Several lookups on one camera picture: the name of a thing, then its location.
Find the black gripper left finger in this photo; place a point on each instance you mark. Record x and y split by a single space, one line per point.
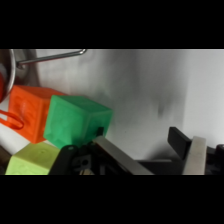
100 156

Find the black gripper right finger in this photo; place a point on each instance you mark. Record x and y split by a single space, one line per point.
196 156

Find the light green block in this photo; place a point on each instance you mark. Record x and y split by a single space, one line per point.
31 160

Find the orange-red block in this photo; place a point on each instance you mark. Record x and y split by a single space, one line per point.
28 110

